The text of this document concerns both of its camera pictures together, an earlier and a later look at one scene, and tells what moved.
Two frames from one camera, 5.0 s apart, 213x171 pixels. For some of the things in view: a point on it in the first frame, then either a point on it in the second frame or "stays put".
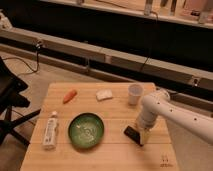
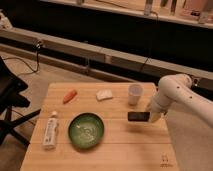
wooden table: x=81 y=127 stays put
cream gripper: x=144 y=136 → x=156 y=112
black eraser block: x=133 y=134 → x=138 y=116
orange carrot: x=69 y=96 stays put
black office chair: x=11 y=85 stays put
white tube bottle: x=51 y=131 stays put
